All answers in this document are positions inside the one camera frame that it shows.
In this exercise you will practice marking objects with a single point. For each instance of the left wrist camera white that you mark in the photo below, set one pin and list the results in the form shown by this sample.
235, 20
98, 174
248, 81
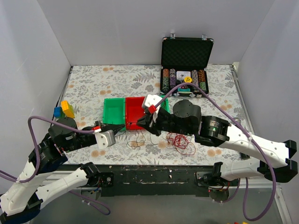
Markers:
104, 138

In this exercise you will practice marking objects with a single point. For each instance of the black poker chip case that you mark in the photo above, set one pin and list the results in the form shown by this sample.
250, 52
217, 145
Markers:
183, 57

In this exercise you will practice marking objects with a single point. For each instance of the stacked toy bricks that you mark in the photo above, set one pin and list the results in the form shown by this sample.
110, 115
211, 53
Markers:
64, 110

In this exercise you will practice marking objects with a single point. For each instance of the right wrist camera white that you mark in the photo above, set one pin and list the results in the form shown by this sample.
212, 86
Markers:
150, 102

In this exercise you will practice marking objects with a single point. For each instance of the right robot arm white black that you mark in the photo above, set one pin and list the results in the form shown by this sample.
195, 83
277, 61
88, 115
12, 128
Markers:
268, 159

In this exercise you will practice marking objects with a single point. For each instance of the right green bin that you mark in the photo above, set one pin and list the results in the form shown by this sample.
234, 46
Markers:
164, 105

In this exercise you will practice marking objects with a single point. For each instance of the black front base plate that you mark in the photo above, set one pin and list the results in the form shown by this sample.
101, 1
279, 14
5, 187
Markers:
155, 189

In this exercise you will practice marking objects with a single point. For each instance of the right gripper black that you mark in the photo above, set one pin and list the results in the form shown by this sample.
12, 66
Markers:
152, 121

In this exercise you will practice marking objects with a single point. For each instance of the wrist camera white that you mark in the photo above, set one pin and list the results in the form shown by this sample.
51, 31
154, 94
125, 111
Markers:
104, 138
150, 102

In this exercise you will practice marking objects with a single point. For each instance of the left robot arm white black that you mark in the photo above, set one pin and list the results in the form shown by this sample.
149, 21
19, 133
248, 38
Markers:
27, 196

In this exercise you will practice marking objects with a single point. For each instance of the red bin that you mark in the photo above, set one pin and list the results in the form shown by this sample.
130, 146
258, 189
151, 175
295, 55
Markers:
133, 112

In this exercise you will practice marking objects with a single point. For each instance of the green bin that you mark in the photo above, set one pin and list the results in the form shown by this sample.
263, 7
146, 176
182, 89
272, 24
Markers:
164, 105
114, 111

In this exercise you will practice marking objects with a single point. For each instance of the left green bin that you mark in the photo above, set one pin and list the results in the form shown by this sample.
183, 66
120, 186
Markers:
114, 111

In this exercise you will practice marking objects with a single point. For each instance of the aluminium frame rail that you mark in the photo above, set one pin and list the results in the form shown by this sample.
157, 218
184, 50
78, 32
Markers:
58, 179

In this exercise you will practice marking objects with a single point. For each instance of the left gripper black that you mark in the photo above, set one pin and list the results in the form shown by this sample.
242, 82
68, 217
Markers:
100, 128

